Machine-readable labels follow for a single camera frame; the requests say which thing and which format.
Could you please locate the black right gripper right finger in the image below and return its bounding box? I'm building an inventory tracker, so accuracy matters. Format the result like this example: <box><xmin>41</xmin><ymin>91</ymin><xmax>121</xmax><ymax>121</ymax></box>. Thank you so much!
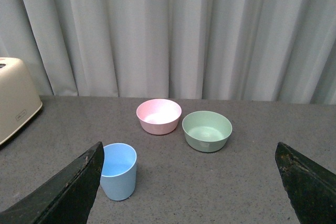
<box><xmin>275</xmin><ymin>142</ymin><xmax>335</xmax><ymax>223</ymax></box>

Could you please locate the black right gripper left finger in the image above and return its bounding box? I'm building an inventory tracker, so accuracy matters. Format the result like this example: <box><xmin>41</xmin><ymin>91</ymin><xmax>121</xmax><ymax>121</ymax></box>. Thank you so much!
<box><xmin>1</xmin><ymin>142</ymin><xmax>104</xmax><ymax>223</ymax></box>

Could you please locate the light blue plastic cup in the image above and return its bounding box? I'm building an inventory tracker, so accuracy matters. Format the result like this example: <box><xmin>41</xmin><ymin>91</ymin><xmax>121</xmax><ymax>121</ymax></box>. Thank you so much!
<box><xmin>100</xmin><ymin>143</ymin><xmax>137</xmax><ymax>201</ymax></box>

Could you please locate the cream white toaster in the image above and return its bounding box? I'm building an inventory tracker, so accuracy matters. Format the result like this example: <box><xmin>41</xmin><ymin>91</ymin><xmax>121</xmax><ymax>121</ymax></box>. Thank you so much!
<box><xmin>1</xmin><ymin>57</ymin><xmax>43</xmax><ymax>144</ymax></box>

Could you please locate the pink plastic bowl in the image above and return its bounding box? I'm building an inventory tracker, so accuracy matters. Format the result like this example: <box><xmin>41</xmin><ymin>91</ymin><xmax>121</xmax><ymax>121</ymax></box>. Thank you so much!
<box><xmin>136</xmin><ymin>99</ymin><xmax>182</xmax><ymax>135</ymax></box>

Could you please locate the green plastic bowl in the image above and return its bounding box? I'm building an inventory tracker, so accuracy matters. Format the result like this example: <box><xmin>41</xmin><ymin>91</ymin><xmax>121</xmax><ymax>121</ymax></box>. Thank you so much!
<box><xmin>182</xmin><ymin>111</ymin><xmax>233</xmax><ymax>153</ymax></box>

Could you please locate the grey pleated curtain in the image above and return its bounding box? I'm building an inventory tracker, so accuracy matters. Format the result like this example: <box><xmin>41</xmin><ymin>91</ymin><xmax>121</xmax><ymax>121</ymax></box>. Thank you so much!
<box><xmin>1</xmin><ymin>0</ymin><xmax>335</xmax><ymax>104</ymax></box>

